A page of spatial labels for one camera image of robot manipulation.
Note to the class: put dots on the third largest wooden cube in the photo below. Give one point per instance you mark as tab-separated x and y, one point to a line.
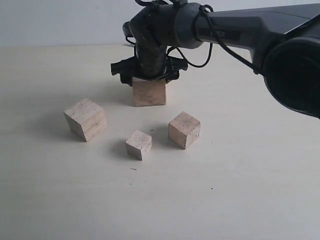
184	129

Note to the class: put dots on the second largest wooden cube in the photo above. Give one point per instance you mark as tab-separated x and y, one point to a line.
86	119

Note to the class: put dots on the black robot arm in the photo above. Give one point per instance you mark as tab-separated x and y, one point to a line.
280	43

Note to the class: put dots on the smallest wooden cube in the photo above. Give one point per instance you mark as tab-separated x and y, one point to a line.
138	144

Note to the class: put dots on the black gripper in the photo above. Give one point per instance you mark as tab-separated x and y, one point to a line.
130	68

